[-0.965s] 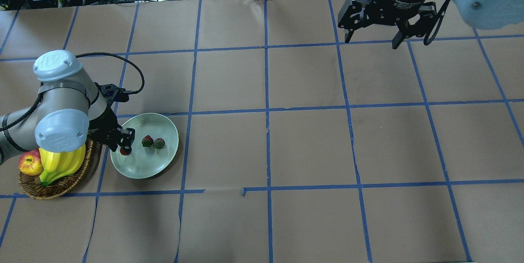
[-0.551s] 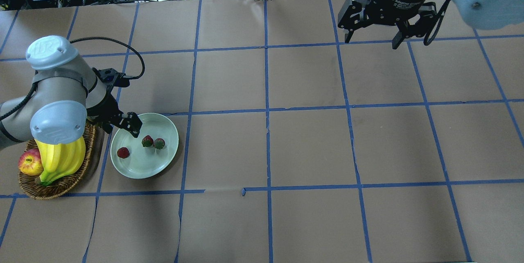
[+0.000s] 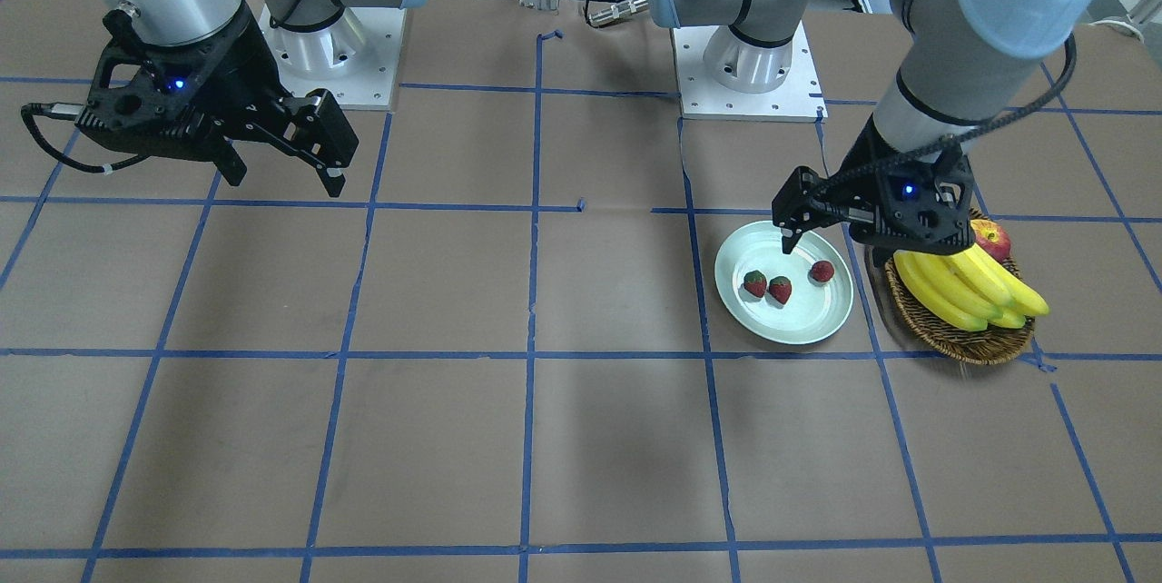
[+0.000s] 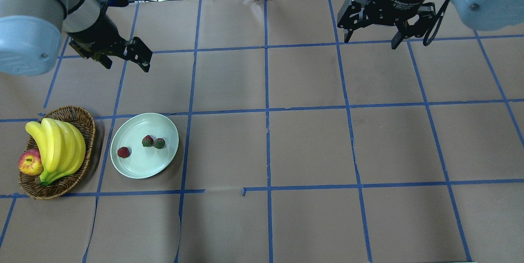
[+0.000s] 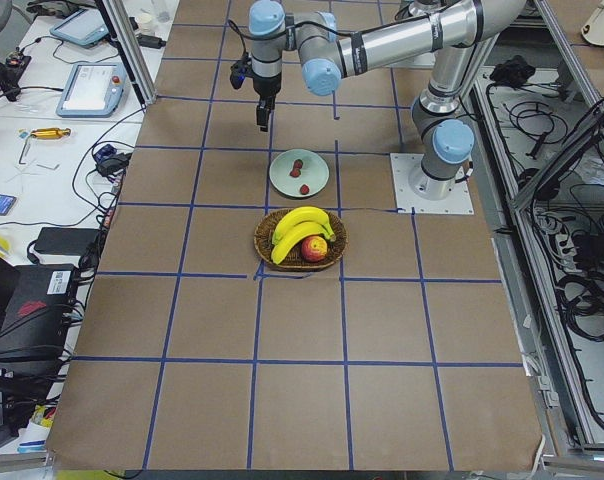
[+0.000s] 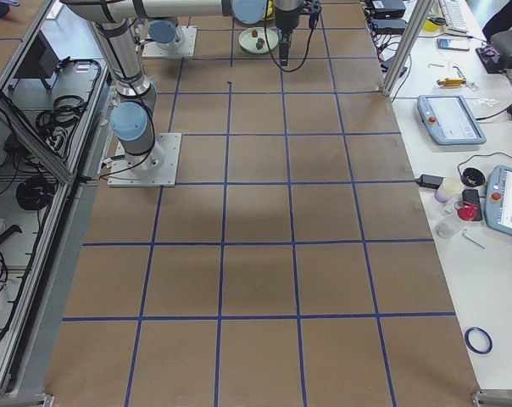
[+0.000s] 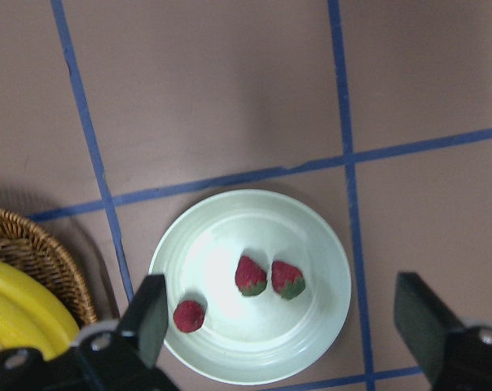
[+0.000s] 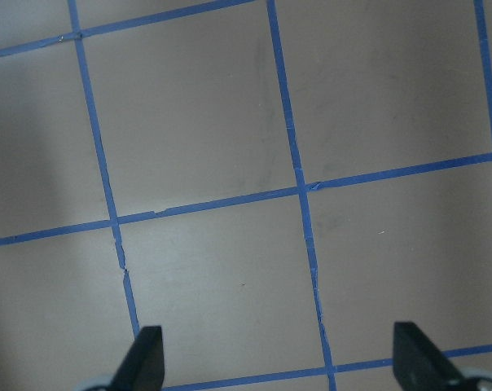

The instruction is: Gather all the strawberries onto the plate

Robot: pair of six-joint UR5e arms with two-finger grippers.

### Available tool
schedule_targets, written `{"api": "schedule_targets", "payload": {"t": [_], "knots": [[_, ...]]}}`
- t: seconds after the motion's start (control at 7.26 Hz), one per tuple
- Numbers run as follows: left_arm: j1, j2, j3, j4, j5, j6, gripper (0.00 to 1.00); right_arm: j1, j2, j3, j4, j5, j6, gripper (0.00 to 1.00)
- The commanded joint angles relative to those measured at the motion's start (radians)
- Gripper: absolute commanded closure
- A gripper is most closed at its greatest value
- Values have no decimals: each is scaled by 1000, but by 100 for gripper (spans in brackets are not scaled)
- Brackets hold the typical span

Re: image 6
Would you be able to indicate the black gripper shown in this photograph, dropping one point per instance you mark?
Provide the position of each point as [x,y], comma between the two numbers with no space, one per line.
[285,20]

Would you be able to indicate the strawberry with green leaves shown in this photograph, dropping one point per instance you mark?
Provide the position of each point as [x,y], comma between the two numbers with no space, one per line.
[260,42]

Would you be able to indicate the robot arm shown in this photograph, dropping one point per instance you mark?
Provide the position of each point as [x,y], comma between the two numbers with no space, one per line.
[110,24]
[165,33]

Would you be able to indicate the light green plate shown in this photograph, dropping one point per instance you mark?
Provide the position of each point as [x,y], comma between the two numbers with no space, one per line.
[248,43]

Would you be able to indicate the yellow tool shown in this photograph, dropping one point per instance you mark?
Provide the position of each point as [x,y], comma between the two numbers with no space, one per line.
[451,82]

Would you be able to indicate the smartphone on table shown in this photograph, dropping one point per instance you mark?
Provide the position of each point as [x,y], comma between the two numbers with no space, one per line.
[453,44]

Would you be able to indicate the far teach pendant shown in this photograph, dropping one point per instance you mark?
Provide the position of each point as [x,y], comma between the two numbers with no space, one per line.
[449,120]

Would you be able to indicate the teach pendant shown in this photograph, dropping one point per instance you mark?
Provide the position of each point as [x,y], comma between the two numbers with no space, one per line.
[449,120]
[498,206]

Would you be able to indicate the black power adapter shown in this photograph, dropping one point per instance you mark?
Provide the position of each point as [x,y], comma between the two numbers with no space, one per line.
[429,181]

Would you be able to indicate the white paper cup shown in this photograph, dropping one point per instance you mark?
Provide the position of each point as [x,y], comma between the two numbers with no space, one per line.
[449,188]

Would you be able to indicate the red round object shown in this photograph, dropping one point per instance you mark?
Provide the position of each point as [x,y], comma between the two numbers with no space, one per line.
[466,211]

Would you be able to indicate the allen key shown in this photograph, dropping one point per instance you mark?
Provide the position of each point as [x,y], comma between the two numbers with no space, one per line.
[465,234]

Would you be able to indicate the near teach pendant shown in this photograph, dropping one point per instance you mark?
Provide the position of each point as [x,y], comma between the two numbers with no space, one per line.
[498,206]

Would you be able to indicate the blue tape roll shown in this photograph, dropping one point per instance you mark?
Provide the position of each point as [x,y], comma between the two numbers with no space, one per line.
[478,340]

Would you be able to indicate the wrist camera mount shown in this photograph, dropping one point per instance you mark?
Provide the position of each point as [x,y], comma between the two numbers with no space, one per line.
[312,9]

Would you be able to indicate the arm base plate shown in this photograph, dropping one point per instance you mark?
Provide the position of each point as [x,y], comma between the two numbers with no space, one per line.
[158,169]
[185,51]

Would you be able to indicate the aluminium frame post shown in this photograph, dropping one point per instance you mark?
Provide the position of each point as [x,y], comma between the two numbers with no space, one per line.
[416,20]

